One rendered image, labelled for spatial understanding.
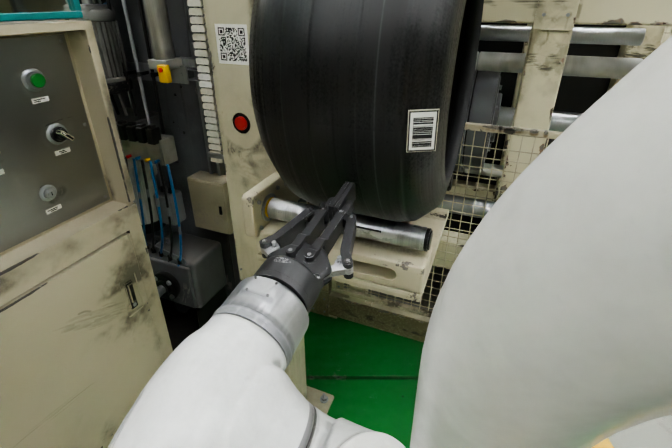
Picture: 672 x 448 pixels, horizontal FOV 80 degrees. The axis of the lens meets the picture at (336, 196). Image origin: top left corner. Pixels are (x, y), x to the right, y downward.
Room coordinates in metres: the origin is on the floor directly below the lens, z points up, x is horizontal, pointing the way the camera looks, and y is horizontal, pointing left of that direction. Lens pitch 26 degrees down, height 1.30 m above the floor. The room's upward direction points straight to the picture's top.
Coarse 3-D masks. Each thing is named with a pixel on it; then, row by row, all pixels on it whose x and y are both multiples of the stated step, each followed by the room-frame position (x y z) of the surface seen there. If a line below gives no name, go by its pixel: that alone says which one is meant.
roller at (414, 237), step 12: (276, 204) 0.74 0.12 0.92; (288, 204) 0.73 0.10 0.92; (300, 204) 0.73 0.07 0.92; (276, 216) 0.73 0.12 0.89; (288, 216) 0.72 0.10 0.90; (360, 216) 0.68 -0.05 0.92; (360, 228) 0.66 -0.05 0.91; (372, 228) 0.65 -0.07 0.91; (384, 228) 0.65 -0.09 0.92; (396, 228) 0.64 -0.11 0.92; (408, 228) 0.64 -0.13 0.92; (420, 228) 0.63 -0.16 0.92; (384, 240) 0.64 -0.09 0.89; (396, 240) 0.63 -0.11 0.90; (408, 240) 0.62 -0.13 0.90; (420, 240) 0.62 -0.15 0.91
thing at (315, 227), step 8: (320, 208) 0.50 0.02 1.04; (320, 216) 0.48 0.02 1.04; (312, 224) 0.46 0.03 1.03; (320, 224) 0.47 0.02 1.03; (304, 232) 0.44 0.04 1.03; (312, 232) 0.45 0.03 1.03; (320, 232) 0.47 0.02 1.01; (296, 240) 0.42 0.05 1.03; (304, 240) 0.43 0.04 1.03; (312, 240) 0.45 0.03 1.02; (288, 248) 0.41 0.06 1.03; (296, 248) 0.41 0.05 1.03; (288, 256) 0.40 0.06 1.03
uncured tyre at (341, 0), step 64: (256, 0) 0.65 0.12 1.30; (320, 0) 0.58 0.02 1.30; (384, 0) 0.54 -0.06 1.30; (448, 0) 0.55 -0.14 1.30; (256, 64) 0.60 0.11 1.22; (320, 64) 0.55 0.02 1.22; (384, 64) 0.52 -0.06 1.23; (448, 64) 0.55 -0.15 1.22; (320, 128) 0.55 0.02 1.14; (384, 128) 0.52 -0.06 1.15; (448, 128) 0.95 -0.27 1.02; (320, 192) 0.61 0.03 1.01; (384, 192) 0.55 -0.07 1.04
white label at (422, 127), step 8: (408, 112) 0.51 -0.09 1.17; (416, 112) 0.51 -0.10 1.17; (424, 112) 0.51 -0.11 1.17; (432, 112) 0.51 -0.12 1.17; (408, 120) 0.51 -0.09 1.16; (416, 120) 0.51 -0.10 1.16; (424, 120) 0.51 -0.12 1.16; (432, 120) 0.51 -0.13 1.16; (408, 128) 0.51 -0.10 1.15; (416, 128) 0.51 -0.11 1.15; (424, 128) 0.51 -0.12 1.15; (432, 128) 0.51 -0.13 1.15; (408, 136) 0.51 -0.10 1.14; (416, 136) 0.51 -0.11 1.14; (424, 136) 0.51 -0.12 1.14; (432, 136) 0.51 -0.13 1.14; (408, 144) 0.51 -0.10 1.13; (416, 144) 0.51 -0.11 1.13; (424, 144) 0.51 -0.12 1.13; (432, 144) 0.51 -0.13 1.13
